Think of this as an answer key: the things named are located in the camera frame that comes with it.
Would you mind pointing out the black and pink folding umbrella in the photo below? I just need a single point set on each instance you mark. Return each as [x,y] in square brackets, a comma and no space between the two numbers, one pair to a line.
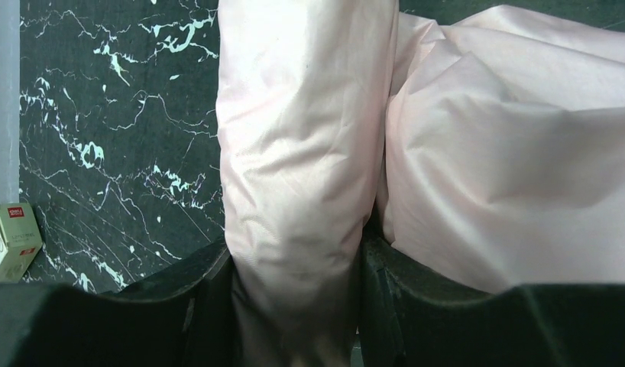
[493,148]

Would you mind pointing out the white small box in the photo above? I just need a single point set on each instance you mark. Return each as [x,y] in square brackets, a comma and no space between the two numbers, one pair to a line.
[20,240]

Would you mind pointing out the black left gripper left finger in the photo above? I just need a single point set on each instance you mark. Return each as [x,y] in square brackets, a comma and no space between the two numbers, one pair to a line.
[179,316]

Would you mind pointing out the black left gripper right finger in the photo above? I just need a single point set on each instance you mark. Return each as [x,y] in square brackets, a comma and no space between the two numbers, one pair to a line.
[413,316]

